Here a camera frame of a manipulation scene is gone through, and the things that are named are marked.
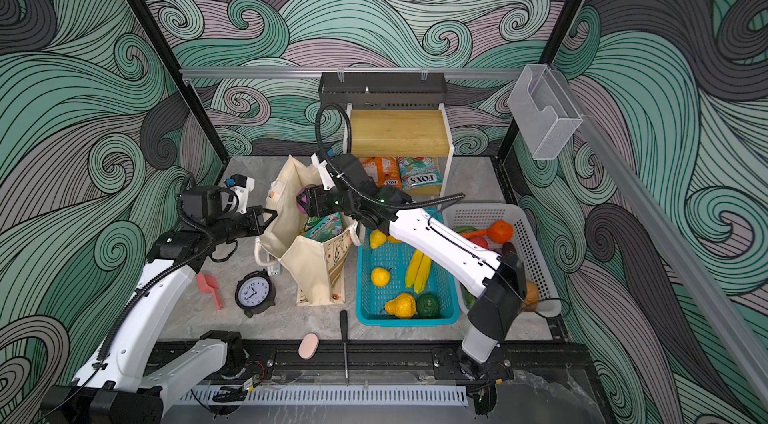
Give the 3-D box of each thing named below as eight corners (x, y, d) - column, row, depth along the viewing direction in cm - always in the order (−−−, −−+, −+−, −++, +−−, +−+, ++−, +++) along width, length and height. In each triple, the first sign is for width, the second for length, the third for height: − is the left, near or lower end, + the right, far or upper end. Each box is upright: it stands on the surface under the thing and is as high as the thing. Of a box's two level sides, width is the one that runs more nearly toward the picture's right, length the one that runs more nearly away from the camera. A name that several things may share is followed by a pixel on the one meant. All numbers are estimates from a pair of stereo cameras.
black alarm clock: (242, 322, 82) (237, 318, 79) (235, 284, 89) (231, 279, 86) (280, 304, 85) (277, 300, 82) (271, 269, 92) (268, 264, 89)
